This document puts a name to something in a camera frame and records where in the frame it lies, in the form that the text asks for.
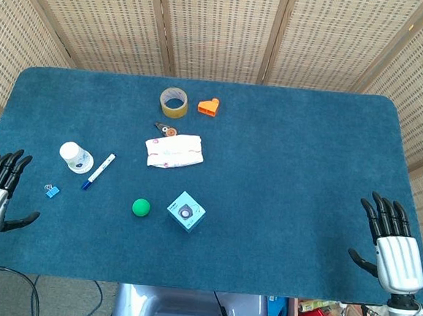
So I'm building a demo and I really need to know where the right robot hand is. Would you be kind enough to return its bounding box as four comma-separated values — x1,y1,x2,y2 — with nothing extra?
345,190,423,297

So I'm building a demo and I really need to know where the blue binder clip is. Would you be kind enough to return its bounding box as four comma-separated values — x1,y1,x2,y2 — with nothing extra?
43,184,61,200

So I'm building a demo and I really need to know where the green yellow package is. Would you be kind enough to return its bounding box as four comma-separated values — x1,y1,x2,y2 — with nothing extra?
296,298,337,316

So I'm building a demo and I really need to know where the white blue marker pen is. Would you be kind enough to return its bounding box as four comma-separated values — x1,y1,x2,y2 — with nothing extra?
81,150,117,193

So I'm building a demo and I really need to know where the blue plastic container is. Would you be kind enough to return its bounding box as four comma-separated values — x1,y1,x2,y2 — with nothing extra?
267,296,290,316

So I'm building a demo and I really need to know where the green foam ball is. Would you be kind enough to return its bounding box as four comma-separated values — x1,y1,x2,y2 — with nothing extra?
131,197,153,218

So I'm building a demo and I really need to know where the blue carpet table mat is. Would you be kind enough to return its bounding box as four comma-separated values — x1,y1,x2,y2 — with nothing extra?
0,63,423,309

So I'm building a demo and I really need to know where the white tissue pack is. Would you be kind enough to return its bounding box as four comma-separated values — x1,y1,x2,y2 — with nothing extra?
142,130,206,172

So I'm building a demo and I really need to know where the small black orange tool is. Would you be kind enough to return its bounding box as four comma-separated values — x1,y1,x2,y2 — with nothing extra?
153,121,180,139

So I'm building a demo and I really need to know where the light blue cardboard box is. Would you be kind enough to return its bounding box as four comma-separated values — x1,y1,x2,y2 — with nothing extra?
165,189,208,235

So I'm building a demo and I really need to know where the clear packing tape roll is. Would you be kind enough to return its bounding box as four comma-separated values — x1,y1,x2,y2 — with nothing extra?
158,86,190,120

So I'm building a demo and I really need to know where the grey blue robot torso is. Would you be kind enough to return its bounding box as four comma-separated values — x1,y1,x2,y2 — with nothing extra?
110,283,271,316

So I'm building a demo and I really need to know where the orange plastic block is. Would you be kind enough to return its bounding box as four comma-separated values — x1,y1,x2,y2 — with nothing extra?
196,96,221,118

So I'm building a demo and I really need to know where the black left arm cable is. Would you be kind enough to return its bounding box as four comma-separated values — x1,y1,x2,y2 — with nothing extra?
0,263,45,316

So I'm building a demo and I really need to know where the thin blue floor cable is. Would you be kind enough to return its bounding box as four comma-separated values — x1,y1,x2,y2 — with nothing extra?
74,279,106,316

